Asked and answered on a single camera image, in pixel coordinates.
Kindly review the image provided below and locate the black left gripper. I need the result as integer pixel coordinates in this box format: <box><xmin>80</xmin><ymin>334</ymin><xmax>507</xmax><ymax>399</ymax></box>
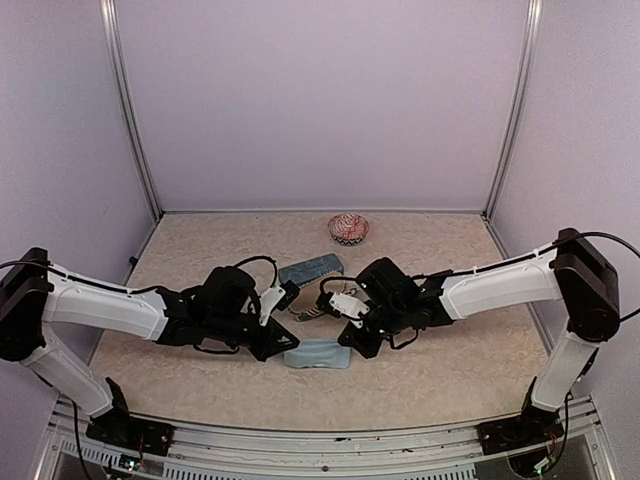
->
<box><xmin>207</xmin><ymin>311</ymin><xmax>299</xmax><ymax>362</ymax></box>

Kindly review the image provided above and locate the american flag glasses case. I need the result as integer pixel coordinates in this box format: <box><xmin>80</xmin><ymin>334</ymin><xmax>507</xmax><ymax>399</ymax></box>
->
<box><xmin>287</xmin><ymin>272</ymin><xmax>357</xmax><ymax>322</ymax></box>

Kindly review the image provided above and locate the blue cleaning cloth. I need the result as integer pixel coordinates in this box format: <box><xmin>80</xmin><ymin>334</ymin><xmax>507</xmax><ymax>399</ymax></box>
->
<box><xmin>284</xmin><ymin>339</ymin><xmax>351</xmax><ymax>369</ymax></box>

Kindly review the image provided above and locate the blue-green leather glasses case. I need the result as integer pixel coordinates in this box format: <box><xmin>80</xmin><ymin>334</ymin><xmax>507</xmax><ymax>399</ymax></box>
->
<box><xmin>278</xmin><ymin>253</ymin><xmax>344</xmax><ymax>288</ymax></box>

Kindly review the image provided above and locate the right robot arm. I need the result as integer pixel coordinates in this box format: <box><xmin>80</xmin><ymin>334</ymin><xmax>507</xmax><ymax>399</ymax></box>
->
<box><xmin>326</xmin><ymin>228</ymin><xmax>622</xmax><ymax>444</ymax></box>

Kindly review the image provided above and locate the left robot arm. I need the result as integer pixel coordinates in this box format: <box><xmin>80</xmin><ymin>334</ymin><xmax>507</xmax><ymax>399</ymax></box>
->
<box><xmin>1</xmin><ymin>248</ymin><xmax>299</xmax><ymax>445</ymax></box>

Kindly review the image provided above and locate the red patterned ceramic bowl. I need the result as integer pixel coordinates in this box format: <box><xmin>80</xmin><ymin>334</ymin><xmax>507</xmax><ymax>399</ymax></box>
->
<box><xmin>327</xmin><ymin>213</ymin><xmax>370</xmax><ymax>246</ymax></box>

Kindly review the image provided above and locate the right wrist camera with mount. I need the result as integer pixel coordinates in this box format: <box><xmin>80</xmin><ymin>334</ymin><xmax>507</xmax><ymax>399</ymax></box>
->
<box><xmin>316</xmin><ymin>292</ymin><xmax>370</xmax><ymax>328</ymax></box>

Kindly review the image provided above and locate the black cable on left wrist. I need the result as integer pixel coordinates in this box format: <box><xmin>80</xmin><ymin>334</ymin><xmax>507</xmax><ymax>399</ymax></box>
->
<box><xmin>232</xmin><ymin>255</ymin><xmax>280</xmax><ymax>291</ymax></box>

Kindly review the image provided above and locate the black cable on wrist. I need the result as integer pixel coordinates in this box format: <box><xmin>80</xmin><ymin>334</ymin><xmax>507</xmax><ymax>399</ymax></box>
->
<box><xmin>554</xmin><ymin>232</ymin><xmax>640</xmax><ymax>321</ymax></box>
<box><xmin>232</xmin><ymin>255</ymin><xmax>280</xmax><ymax>291</ymax></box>

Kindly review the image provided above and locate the front aluminium rail base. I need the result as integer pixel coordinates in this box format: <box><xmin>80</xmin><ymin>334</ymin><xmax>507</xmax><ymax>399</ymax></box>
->
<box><xmin>34</xmin><ymin>394</ymin><xmax>616</xmax><ymax>480</ymax></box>

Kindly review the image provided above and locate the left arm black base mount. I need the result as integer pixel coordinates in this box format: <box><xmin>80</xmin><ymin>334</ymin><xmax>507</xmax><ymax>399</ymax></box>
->
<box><xmin>86</xmin><ymin>377</ymin><xmax>175</xmax><ymax>457</ymax></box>

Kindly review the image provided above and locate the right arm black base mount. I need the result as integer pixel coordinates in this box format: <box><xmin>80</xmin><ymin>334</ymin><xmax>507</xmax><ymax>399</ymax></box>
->
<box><xmin>476</xmin><ymin>394</ymin><xmax>565</xmax><ymax>455</ymax></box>

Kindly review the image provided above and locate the black cable on right wrist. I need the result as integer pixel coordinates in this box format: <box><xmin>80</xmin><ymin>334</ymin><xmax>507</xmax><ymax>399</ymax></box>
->
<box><xmin>554</xmin><ymin>232</ymin><xmax>640</xmax><ymax>321</ymax></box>

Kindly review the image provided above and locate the right aluminium frame post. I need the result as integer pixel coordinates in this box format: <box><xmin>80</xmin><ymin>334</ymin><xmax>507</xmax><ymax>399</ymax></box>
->
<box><xmin>482</xmin><ymin>0</ymin><xmax>543</xmax><ymax>223</ymax></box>

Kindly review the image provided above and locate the aluminium frame post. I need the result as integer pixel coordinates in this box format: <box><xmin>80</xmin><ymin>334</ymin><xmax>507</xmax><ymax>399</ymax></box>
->
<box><xmin>100</xmin><ymin>0</ymin><xmax>164</xmax><ymax>224</ymax></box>
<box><xmin>482</xmin><ymin>0</ymin><xmax>543</xmax><ymax>223</ymax></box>

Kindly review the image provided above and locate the left aluminium frame post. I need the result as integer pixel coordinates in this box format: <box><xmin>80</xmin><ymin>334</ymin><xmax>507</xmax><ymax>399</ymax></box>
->
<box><xmin>100</xmin><ymin>0</ymin><xmax>164</xmax><ymax>224</ymax></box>

